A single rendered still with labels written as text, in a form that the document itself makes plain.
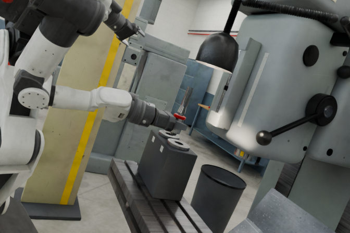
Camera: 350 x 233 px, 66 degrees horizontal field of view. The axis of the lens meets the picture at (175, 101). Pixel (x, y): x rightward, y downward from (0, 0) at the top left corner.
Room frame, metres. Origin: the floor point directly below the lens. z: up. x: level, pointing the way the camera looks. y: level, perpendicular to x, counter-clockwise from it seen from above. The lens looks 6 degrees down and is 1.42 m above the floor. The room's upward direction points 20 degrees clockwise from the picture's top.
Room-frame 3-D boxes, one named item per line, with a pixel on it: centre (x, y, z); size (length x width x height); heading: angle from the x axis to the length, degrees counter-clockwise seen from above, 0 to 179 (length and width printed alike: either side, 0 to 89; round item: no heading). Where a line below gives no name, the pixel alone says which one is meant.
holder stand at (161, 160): (1.03, -0.04, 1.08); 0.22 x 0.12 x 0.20; 26
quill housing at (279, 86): (0.67, -0.21, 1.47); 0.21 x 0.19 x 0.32; 29
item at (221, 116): (0.62, -0.11, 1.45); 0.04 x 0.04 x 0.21; 29
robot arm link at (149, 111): (0.96, 0.05, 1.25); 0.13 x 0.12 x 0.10; 21
